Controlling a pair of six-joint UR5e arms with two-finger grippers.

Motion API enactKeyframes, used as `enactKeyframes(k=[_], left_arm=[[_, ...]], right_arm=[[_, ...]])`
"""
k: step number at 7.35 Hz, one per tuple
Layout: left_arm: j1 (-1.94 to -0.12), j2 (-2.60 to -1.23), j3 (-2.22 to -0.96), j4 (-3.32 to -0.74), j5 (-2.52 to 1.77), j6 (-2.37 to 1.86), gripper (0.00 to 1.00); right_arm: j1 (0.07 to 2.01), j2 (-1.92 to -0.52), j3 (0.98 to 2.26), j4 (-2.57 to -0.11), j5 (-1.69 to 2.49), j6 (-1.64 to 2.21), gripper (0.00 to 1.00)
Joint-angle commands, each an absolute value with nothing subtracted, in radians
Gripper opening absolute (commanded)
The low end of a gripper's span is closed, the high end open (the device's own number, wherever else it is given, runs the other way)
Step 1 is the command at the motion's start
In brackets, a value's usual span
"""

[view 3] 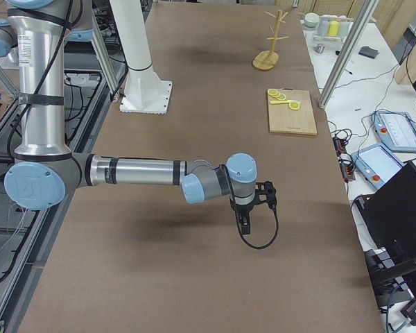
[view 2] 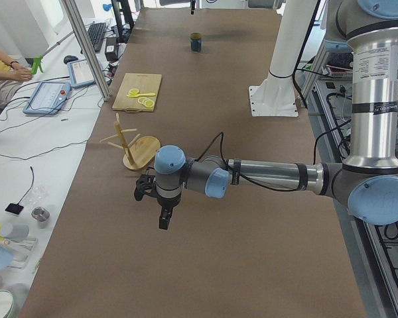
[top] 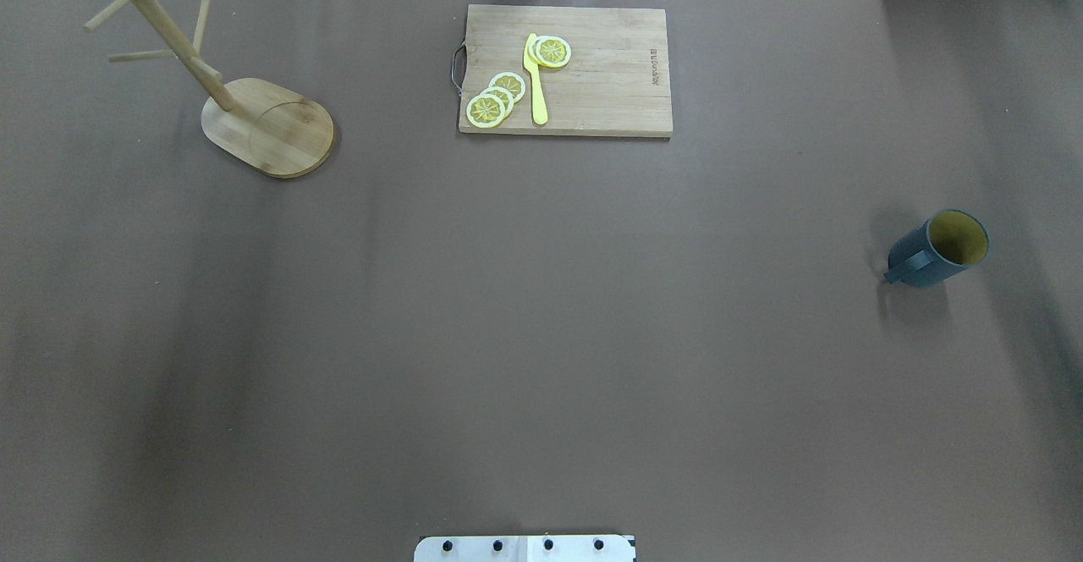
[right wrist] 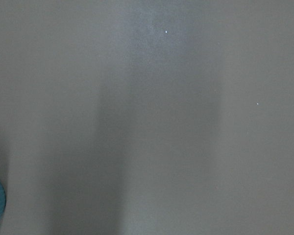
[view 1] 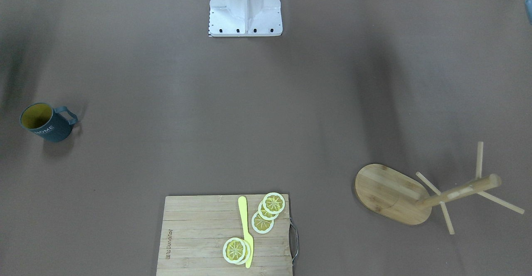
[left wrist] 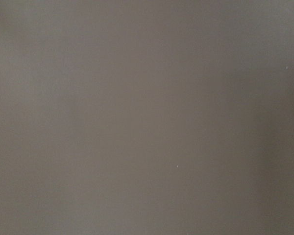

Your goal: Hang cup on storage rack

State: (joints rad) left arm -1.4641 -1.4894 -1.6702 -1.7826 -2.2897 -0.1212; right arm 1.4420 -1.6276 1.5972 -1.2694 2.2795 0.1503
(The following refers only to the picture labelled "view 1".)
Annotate dark teal HOME mug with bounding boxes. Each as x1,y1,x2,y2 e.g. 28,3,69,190
20,102,79,142

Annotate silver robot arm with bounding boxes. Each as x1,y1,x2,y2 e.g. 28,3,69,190
525,0,532,24

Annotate wooden mug tree rack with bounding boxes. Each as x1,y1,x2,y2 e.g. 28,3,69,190
354,141,525,235

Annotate lemon slice top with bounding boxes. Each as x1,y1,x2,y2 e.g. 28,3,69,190
262,192,286,215

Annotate yellow plastic knife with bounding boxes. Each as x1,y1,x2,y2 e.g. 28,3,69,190
238,196,254,269

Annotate lemon slice middle stack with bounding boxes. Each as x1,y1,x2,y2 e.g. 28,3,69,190
258,202,279,221

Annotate lemon slice stack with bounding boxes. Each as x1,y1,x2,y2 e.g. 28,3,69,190
258,202,279,221
251,212,274,234

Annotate lemon slice lower stack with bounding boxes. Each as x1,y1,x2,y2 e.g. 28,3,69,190
251,212,274,234

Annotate lemon slice behind knife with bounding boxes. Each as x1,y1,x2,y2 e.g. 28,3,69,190
235,240,251,265

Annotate bamboo cutting board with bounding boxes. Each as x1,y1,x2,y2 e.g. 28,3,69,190
156,193,298,276

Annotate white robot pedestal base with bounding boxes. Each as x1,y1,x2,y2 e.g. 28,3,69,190
208,0,283,37

